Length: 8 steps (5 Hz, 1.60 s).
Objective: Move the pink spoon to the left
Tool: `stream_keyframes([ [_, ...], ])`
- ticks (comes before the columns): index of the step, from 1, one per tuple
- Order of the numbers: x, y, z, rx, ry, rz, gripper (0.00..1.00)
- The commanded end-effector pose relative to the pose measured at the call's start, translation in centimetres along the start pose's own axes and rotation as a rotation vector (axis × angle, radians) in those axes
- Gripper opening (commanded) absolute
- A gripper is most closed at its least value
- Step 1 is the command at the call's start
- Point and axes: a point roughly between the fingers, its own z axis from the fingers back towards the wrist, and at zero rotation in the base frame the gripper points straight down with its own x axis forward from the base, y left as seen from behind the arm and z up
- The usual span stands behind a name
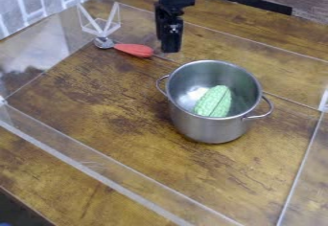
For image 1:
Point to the stainless steel pot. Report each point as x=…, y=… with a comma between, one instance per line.
x=187, y=84

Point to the pink handled metal spoon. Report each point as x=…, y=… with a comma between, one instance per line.
x=133, y=49

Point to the green bitter gourd toy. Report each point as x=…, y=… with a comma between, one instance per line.
x=215, y=102

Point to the black strip on table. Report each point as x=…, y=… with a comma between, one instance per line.
x=266, y=5

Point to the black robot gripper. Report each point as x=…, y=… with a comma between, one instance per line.
x=171, y=31

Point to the clear acrylic barrier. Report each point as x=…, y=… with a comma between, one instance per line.
x=90, y=154

